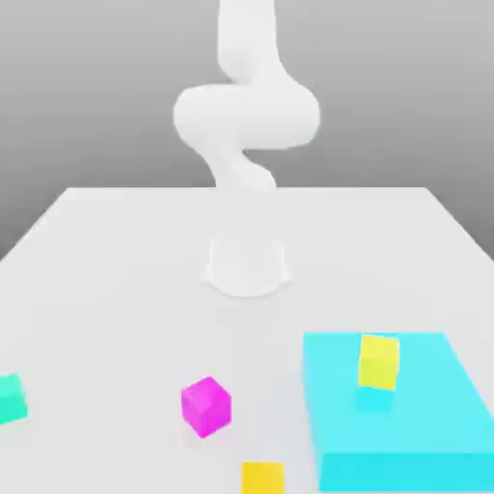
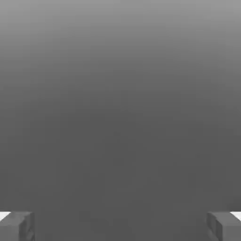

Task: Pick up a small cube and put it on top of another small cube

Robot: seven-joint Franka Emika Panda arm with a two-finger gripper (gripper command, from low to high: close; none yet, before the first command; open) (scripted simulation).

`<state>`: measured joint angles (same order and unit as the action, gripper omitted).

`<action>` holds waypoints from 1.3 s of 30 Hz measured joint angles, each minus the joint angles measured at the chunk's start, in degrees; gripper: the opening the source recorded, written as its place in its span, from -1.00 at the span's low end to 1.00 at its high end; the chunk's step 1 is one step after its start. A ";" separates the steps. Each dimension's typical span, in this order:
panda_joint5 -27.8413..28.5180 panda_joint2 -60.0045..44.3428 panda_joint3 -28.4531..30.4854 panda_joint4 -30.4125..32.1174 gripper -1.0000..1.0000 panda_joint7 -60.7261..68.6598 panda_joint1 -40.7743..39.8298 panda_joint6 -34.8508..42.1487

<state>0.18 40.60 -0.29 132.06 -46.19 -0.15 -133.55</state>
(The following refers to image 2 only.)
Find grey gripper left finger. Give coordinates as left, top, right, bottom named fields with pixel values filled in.
left=0, top=211, right=36, bottom=241

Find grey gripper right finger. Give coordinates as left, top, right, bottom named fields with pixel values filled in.
left=206, top=211, right=241, bottom=241

